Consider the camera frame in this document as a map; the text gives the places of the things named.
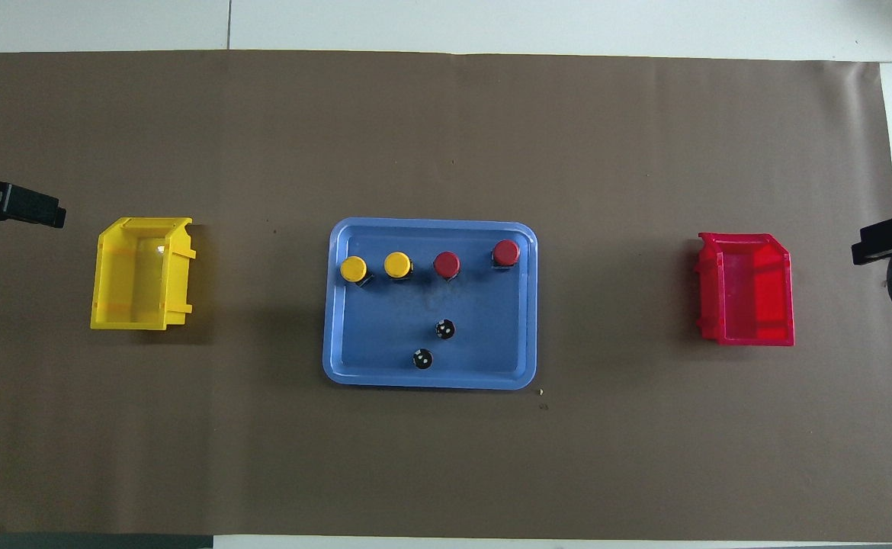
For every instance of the red push button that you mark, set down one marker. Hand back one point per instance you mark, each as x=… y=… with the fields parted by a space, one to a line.
x=506 y=252
x=447 y=264

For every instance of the yellow plastic storage bin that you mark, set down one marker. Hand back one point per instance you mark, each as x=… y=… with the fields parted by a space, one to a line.
x=133 y=282

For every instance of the red plastic storage bin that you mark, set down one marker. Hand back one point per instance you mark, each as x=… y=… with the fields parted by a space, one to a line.
x=751 y=297

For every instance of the brown paper table mat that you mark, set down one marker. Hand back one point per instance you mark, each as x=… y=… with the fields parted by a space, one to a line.
x=446 y=457

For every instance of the blue plastic tray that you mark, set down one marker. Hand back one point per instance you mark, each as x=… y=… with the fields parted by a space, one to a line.
x=484 y=305

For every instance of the small black cylinder component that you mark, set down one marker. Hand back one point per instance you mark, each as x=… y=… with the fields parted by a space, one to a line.
x=445 y=329
x=422 y=358

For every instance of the yellow push button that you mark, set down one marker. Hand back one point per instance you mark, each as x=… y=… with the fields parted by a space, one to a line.
x=397 y=264
x=354 y=268

